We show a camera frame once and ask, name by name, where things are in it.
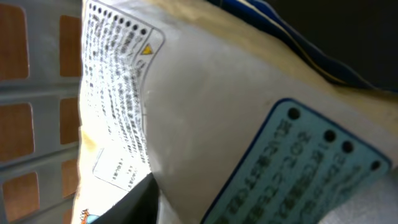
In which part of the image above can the grey plastic mesh basket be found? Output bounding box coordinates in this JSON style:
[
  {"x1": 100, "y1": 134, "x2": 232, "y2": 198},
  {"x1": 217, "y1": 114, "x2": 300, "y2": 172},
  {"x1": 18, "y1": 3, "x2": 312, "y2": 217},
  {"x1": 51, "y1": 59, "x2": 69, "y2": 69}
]
[{"x1": 1, "y1": 0, "x2": 81, "y2": 223}]

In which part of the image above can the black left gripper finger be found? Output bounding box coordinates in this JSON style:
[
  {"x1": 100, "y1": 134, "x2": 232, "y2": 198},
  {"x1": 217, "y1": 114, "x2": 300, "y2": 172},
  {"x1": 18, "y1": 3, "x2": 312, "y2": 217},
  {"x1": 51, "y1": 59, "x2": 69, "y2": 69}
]
[{"x1": 90, "y1": 174, "x2": 160, "y2": 224}]

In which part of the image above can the cream snack bag blue trim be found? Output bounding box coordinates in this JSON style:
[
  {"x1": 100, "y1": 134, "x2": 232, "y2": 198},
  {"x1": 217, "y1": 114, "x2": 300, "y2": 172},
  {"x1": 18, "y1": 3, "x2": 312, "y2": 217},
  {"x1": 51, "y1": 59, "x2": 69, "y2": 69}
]
[{"x1": 71, "y1": 1, "x2": 397, "y2": 223}]

